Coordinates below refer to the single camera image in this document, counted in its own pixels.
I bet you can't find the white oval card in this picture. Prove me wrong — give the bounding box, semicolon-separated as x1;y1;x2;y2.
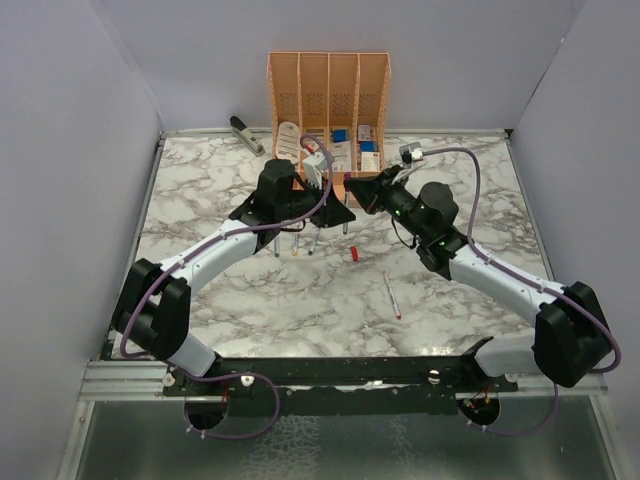
274;121;301;165

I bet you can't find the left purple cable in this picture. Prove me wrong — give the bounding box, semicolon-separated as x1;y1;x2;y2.
118;133;336;441

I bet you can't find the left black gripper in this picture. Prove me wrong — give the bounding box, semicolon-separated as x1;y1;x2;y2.
276;174;354;226

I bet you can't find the white label packet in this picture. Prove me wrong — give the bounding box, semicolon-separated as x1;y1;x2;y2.
329;141;352;172

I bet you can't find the white red box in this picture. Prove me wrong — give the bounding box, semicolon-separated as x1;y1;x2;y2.
361;151;381;172

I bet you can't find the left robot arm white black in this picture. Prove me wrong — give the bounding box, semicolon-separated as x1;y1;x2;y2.
111;151;355;395

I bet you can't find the white pen red tip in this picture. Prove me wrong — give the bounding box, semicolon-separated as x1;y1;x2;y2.
382;271;402;320

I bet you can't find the blue box in organizer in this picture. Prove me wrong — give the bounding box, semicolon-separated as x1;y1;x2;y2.
331;129;349;143

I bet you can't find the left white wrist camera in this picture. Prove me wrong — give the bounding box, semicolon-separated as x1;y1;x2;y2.
303;151;332;189

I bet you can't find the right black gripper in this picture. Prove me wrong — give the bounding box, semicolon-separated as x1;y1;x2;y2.
344;167;428;244

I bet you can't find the black grey stapler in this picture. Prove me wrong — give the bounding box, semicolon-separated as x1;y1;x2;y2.
229;115;265;156

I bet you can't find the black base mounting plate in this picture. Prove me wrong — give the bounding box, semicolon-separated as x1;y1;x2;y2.
163;345;518;417

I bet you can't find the white pen purple tip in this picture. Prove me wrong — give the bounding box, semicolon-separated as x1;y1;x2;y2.
342;187;349;235

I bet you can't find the white pen blue tip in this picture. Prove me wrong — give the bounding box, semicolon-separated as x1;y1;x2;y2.
307;228;321;256

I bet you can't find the small pink white box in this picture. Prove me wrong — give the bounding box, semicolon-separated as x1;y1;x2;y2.
357;124;375;142

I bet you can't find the orange desk organizer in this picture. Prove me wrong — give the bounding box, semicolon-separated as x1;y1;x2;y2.
267;51;391;200

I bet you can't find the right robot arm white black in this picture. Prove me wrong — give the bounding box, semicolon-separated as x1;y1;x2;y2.
344;167;613;391

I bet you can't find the white pen yellow tip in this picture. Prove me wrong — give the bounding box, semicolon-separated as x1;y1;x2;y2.
292;233;300;256

